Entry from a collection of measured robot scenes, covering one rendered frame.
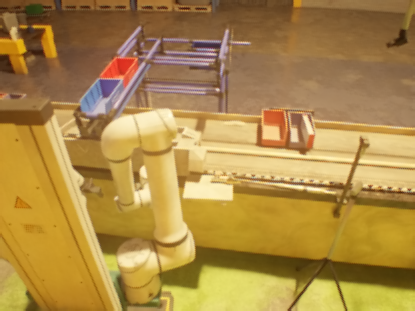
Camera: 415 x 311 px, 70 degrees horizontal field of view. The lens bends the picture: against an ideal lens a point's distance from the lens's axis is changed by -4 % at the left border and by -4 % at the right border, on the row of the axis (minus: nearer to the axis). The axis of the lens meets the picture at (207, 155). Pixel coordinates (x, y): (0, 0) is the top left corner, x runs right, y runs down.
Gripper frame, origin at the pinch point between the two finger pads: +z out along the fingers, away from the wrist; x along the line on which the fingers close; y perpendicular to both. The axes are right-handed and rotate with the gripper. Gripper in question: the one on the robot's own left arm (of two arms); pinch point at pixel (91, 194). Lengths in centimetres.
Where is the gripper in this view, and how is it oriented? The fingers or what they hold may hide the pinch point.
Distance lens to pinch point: 204.8
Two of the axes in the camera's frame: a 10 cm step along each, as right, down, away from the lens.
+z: 1.8, 5.0, 8.5
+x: -9.8, -0.2, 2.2
